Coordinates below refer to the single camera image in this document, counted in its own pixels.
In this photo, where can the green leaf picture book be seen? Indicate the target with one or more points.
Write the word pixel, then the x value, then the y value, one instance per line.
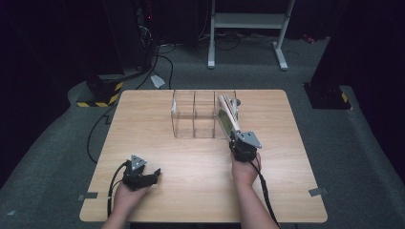
pixel 230 113

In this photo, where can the person's left hand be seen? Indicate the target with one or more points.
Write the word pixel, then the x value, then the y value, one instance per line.
pixel 130 200

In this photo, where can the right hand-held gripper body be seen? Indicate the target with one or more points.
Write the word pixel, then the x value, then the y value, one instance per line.
pixel 245 146

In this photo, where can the grey tape strip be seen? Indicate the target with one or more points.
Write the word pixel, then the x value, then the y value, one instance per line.
pixel 317 191
pixel 88 196

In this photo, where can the white floor scrap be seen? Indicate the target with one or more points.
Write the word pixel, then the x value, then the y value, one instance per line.
pixel 157 81

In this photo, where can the person's right hand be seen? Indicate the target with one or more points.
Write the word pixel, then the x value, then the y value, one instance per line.
pixel 243 173

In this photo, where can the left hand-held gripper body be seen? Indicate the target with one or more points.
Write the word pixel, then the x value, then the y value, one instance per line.
pixel 135 176

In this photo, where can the black yellow striped stand base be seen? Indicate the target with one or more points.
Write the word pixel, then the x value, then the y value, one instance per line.
pixel 102 92
pixel 328 97

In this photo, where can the clear acrylic divided rack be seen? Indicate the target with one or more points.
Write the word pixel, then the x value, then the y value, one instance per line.
pixel 197 116

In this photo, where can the white metal stand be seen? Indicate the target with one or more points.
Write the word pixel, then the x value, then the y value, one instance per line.
pixel 248 22

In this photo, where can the round grey table grommet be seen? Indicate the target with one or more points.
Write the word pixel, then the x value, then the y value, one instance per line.
pixel 237 102

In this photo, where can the dark equipment tower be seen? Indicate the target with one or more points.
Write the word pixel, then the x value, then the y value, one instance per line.
pixel 140 31

